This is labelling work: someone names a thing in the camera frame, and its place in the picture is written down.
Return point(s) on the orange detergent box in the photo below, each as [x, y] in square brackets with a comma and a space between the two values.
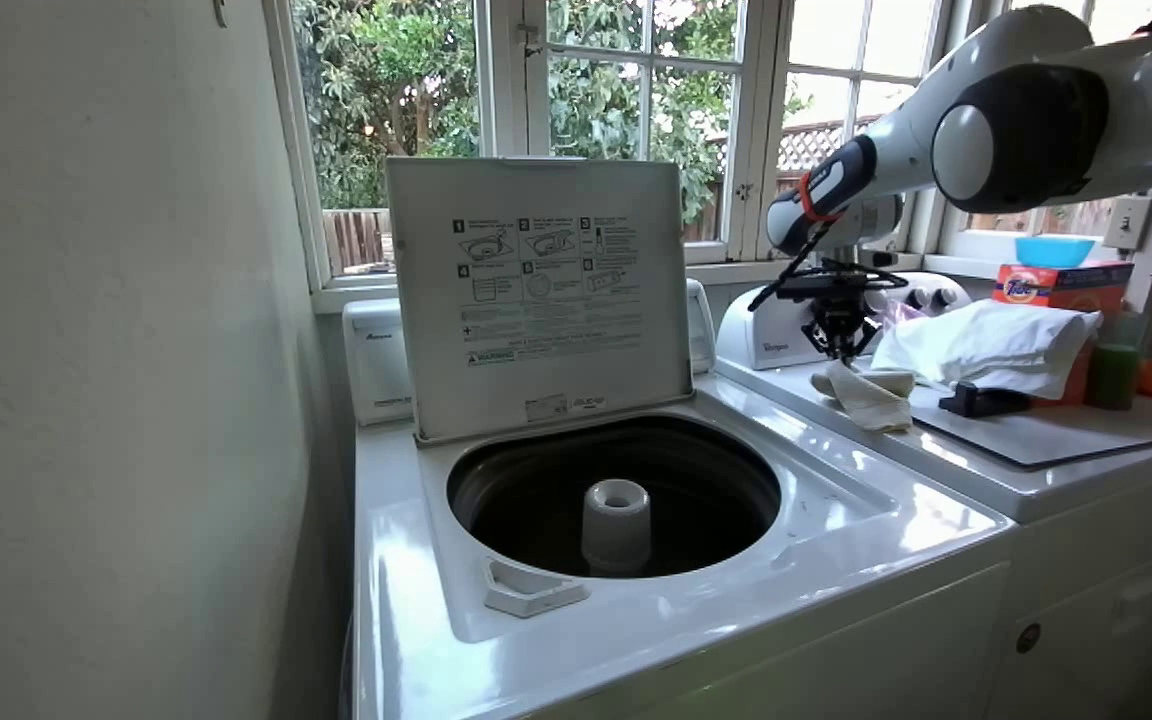
[1076, 308]

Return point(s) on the big white cloth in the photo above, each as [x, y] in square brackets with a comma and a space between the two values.
[994, 346]

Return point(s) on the black remote on dryer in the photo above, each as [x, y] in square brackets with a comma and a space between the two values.
[987, 403]

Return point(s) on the white washer agitator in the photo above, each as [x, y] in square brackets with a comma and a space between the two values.
[619, 525]

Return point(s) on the green cup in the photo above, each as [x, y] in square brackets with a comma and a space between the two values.
[1114, 377]

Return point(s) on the white framed window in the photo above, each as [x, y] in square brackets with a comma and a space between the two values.
[738, 95]

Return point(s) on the white top-load washing machine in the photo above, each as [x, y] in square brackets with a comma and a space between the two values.
[795, 573]

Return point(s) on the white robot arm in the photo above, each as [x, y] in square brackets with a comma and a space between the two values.
[1031, 108]

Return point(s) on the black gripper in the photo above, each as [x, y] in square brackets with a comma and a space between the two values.
[836, 305]

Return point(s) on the small white towel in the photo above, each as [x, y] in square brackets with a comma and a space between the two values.
[873, 398]

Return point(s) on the dark grey mat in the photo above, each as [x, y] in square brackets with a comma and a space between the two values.
[1041, 437]

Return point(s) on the blue bowl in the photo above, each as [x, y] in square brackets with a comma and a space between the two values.
[1052, 250]

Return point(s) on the white washer lid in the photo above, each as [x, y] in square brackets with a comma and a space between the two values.
[538, 295]

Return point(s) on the white dryer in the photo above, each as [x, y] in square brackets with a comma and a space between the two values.
[1076, 623]

